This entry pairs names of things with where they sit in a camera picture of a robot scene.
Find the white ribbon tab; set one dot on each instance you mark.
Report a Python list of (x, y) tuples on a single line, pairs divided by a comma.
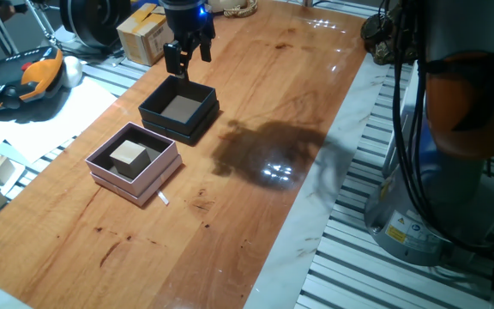
[(162, 197)]

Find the white rounded object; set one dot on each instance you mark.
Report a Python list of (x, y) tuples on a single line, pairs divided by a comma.
[(72, 70)]

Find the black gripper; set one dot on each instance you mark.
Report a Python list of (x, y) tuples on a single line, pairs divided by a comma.
[(187, 17)]

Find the antique brass telephone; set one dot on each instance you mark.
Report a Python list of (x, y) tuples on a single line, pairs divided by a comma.
[(377, 38)]

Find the pink square gift box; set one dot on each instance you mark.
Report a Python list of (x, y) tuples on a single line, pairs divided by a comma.
[(144, 184)]

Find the white paper sheets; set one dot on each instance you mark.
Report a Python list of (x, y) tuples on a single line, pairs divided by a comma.
[(50, 124)]

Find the glossy wooden board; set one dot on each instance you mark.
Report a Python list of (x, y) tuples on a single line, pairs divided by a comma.
[(230, 240)]

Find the dark blue square gift box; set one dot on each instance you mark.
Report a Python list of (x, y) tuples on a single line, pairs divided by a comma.
[(174, 124)]

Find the cardboard box yellow tape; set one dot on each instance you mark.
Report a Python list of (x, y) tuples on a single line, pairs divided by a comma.
[(144, 34)]

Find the thin metal stand leg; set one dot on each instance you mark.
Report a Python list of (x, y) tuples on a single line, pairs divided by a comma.
[(41, 23)]

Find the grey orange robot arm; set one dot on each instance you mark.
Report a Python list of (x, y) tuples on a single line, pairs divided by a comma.
[(457, 26)]

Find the black round spool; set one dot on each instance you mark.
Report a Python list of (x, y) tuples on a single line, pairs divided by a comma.
[(92, 21)]

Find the person hand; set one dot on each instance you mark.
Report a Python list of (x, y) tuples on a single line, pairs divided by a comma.
[(7, 13)]

